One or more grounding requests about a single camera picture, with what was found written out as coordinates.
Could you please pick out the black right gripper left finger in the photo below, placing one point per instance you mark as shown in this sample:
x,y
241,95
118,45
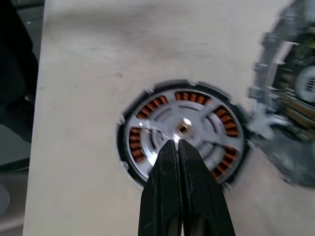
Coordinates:
x,y
162,196

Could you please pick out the silver motor stator housing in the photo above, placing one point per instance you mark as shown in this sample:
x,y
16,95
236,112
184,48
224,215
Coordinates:
x,y
187,96

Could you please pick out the silver motor cover with circuit board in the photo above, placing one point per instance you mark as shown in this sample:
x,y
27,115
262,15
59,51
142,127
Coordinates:
x,y
295,157

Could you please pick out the black rimmed silver spoked rotor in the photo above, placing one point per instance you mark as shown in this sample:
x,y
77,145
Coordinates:
x,y
169,115

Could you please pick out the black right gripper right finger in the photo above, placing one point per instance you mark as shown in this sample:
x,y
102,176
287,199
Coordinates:
x,y
204,201

